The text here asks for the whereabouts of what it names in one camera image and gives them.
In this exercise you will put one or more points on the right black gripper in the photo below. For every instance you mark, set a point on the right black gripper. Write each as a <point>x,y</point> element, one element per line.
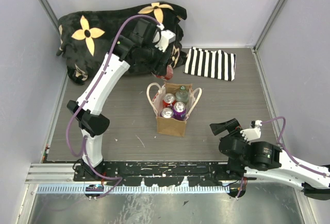
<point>232,126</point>

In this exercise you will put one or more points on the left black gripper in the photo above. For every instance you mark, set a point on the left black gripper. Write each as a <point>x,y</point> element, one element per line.
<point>158,67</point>

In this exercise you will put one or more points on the red cola can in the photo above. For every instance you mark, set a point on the red cola can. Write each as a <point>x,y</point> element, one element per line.
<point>168,101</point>
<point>168,75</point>

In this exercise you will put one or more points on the clear glass green-cap bottle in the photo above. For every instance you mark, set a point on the clear glass green-cap bottle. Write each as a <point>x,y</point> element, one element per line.
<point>182,95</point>

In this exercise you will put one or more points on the purple soda can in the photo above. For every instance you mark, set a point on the purple soda can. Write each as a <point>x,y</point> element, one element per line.
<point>179,111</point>
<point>166,113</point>

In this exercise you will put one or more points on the jute canvas tote bag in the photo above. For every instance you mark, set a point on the jute canvas tote bag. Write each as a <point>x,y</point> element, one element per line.
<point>171,126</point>

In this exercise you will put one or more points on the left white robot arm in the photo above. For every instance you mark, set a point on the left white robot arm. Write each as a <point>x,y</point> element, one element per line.
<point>87,109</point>

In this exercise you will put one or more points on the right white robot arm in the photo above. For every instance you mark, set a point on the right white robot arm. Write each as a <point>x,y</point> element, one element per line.
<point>312,180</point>

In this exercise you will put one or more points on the black floral plush blanket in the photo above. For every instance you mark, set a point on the black floral plush blanket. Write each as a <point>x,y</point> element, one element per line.
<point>86,36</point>

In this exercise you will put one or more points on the black white striped cloth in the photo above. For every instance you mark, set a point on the black white striped cloth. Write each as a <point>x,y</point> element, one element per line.
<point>215,64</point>

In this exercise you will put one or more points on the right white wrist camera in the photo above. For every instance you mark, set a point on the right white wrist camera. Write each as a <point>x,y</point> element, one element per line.
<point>253,132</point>

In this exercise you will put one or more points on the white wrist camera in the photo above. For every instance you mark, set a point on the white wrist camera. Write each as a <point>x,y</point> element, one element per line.
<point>253,132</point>
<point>163,38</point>

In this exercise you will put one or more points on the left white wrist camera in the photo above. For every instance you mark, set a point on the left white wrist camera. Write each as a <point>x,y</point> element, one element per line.
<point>163,38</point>

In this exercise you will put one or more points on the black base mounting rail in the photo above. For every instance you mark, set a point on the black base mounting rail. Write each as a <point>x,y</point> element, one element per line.
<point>158,173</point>

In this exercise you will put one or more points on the left aluminium frame post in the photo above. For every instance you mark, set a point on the left aluminium frame post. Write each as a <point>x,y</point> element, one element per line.
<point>50,13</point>

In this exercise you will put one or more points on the aluminium frame post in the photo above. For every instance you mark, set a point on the aluminium frame post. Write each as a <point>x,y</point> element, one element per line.
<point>273,16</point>
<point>50,13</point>

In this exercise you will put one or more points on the right aluminium frame post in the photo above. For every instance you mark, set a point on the right aluminium frame post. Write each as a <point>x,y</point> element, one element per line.
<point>273,16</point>

